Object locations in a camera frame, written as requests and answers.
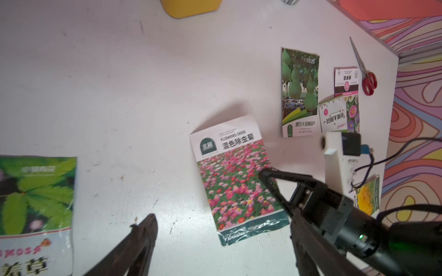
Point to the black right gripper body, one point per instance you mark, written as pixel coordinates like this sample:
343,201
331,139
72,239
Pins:
346,228

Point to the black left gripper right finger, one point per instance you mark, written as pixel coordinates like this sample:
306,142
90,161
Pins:
315,254

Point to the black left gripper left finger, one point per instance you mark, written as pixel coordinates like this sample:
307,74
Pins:
132,256

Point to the yellow sunflower seed packet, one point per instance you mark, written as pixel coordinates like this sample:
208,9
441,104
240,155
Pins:
366,198

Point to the pink flower field seed packet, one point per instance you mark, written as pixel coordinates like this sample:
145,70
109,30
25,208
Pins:
230,157

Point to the mixed colour flower seed packet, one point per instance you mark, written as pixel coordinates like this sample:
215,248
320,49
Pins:
340,114

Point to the green gourd seed packet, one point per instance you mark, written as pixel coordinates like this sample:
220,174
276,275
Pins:
299,77

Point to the green leaf seed packet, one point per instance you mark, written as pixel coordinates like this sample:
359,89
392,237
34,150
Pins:
37,198

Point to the purple pink flower seed packet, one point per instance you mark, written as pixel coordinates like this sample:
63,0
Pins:
346,81

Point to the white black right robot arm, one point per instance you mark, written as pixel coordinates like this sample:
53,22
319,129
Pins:
417,246

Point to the striped pencil cup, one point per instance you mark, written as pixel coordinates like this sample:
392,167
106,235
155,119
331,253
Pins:
290,2

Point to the yellow square alarm clock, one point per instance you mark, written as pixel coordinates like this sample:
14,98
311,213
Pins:
179,9

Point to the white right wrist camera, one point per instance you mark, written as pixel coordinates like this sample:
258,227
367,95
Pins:
344,155

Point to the red handled scissors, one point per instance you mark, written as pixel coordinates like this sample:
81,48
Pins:
369,80

